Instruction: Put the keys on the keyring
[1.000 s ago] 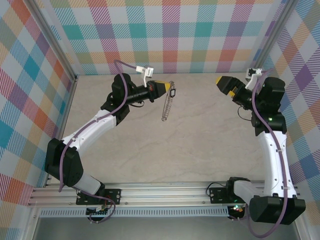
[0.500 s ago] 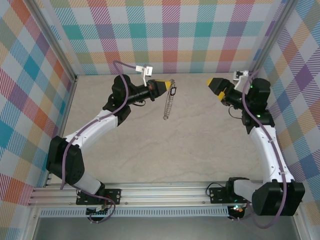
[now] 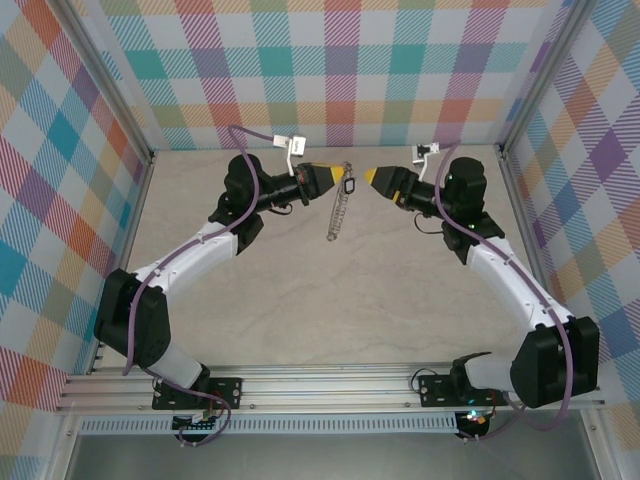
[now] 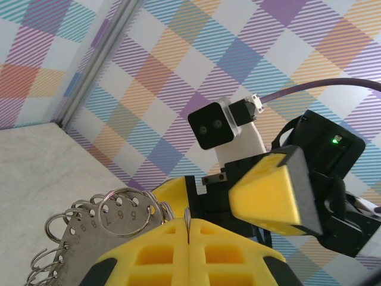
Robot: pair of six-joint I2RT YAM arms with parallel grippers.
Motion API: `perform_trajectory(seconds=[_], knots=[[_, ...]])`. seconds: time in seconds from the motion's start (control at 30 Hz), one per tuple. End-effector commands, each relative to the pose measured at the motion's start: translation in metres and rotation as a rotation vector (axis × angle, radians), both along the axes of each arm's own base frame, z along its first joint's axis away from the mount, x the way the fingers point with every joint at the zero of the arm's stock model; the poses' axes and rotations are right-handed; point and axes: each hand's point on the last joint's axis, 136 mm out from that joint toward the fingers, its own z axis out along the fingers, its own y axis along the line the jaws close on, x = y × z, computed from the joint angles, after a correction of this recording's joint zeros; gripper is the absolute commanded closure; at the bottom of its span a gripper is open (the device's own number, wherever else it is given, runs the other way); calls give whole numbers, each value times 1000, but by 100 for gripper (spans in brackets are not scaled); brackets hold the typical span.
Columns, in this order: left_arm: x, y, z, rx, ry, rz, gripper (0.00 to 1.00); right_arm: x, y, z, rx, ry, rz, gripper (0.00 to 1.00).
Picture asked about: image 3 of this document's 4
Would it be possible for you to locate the grey band with key rings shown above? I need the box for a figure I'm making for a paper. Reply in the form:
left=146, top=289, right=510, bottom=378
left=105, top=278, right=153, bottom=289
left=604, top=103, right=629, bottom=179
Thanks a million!
left=325, top=159, right=354, bottom=243

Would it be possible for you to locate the small circuit board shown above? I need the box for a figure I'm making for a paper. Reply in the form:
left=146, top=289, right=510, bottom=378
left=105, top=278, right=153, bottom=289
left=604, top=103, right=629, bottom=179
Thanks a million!
left=172, top=412, right=221, bottom=434
left=459, top=409, right=494, bottom=431

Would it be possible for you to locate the grey metal panel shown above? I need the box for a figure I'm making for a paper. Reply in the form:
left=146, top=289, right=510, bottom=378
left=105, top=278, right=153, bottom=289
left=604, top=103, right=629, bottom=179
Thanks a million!
left=64, top=432, right=601, bottom=480

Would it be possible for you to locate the left white camera bracket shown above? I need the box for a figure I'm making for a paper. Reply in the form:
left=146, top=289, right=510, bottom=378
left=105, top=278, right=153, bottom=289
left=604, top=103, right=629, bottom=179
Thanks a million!
left=272, top=133, right=297, bottom=174

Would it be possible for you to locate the thin aluminium floor rail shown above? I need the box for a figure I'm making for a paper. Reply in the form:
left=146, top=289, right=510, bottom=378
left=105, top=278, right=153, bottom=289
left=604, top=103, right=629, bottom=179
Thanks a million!
left=87, top=152, right=159, bottom=376
left=498, top=144, right=574, bottom=371

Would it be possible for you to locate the aluminium corner post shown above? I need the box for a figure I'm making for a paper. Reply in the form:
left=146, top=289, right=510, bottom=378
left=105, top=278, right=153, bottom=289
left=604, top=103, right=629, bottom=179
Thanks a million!
left=499, top=0, right=601, bottom=156
left=58, top=0, right=157, bottom=169

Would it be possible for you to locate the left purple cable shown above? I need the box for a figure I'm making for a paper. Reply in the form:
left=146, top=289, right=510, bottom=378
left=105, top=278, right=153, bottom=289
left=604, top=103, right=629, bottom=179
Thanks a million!
left=121, top=124, right=276, bottom=448

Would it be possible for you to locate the purple cable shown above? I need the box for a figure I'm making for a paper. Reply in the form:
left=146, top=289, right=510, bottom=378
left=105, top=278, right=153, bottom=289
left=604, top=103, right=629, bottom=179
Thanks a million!
left=434, top=141, right=571, bottom=444
left=121, top=124, right=276, bottom=448

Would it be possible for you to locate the wide aluminium base rail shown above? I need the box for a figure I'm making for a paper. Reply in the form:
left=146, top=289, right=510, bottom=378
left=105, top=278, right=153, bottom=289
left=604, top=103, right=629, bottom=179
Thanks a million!
left=53, top=363, right=607, bottom=415

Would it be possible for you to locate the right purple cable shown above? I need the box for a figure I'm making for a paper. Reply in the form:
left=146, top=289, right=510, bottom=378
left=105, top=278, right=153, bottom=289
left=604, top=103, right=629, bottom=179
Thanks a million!
left=434, top=141, right=571, bottom=444

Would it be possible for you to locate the white slotted cable duct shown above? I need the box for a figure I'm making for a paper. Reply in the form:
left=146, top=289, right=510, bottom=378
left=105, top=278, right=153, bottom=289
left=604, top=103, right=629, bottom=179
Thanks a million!
left=78, top=412, right=459, bottom=435

